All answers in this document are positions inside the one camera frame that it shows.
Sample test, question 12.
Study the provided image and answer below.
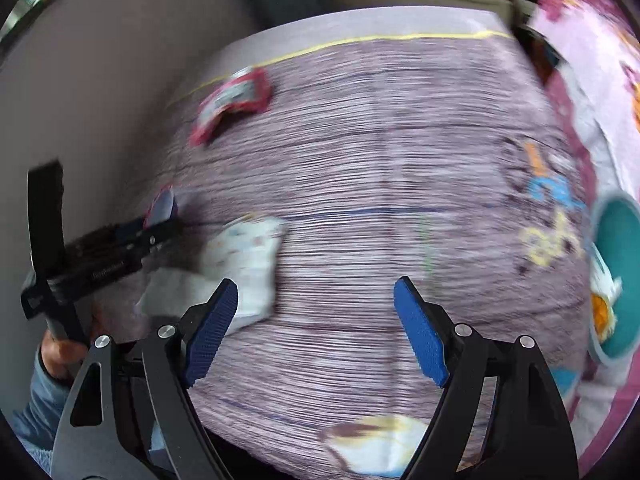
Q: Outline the window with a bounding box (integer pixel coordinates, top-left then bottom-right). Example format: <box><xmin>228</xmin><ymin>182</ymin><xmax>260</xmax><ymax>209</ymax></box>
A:
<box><xmin>0</xmin><ymin>0</ymin><xmax>47</xmax><ymax>43</ymax></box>

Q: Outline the pink floral blanket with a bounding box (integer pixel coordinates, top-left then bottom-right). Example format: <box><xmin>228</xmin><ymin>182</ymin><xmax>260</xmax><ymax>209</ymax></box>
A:
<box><xmin>527</xmin><ymin>0</ymin><xmax>640</xmax><ymax>466</ymax></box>

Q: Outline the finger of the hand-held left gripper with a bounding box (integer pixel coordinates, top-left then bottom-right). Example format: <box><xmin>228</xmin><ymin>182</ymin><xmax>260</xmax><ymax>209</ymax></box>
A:
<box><xmin>115</xmin><ymin>217</ymin><xmax>184</xmax><ymax>257</ymax></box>

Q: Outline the person's left forearm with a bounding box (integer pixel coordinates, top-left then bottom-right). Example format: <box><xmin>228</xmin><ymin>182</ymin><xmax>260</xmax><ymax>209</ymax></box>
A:
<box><xmin>10</xmin><ymin>350</ymin><xmax>76</xmax><ymax>463</ymax></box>

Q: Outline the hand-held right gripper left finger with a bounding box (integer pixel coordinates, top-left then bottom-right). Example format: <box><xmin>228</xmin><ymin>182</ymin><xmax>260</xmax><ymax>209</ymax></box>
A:
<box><xmin>50</xmin><ymin>277</ymin><xmax>240</xmax><ymax>480</ymax></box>

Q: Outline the teal trash bin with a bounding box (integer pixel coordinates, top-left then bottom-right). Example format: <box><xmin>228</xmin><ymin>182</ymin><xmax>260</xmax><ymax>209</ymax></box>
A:
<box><xmin>582</xmin><ymin>192</ymin><xmax>640</xmax><ymax>366</ymax></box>

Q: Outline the white paper tissue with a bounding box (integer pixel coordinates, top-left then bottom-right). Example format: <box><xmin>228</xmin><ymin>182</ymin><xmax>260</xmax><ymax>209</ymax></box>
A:
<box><xmin>137</xmin><ymin>270</ymin><xmax>221</xmax><ymax>318</ymax></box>

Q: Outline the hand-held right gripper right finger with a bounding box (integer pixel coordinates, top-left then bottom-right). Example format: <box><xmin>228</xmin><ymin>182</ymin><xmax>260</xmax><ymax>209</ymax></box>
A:
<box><xmin>392</xmin><ymin>276</ymin><xmax>581</xmax><ymax>480</ymax></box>

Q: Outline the white tissue pack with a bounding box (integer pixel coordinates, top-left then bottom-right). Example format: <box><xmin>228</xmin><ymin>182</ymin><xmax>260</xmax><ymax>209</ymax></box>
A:
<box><xmin>200</xmin><ymin>215</ymin><xmax>288</xmax><ymax>331</ymax></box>

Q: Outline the small red blue packet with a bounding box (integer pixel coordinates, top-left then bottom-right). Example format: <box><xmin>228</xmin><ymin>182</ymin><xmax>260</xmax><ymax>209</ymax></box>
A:
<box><xmin>144</xmin><ymin>185</ymin><xmax>178</xmax><ymax>228</ymax></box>

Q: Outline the person's left hand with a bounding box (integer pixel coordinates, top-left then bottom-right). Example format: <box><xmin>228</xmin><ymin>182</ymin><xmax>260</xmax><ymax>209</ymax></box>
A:
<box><xmin>39</xmin><ymin>310</ymin><xmax>103</xmax><ymax>382</ymax></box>

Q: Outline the red white snack packet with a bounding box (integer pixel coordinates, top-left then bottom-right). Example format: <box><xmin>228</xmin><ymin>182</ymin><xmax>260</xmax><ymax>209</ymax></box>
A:
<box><xmin>189</xmin><ymin>67</ymin><xmax>273</xmax><ymax>148</ymax></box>

